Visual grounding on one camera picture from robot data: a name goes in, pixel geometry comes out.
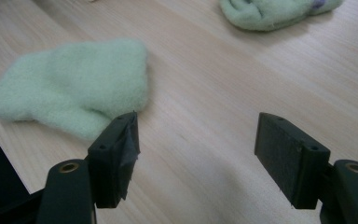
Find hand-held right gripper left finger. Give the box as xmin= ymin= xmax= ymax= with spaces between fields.
xmin=87 ymin=110 xmax=142 ymax=209

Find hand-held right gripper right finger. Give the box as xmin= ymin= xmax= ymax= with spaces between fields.
xmin=254 ymin=112 xmax=332 ymax=210

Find plain light green fuzzy sock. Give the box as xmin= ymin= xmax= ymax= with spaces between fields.
xmin=0 ymin=38 xmax=150 ymax=141

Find green fuzzy sock purple patch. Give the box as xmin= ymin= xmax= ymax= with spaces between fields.
xmin=219 ymin=0 xmax=345 ymax=33

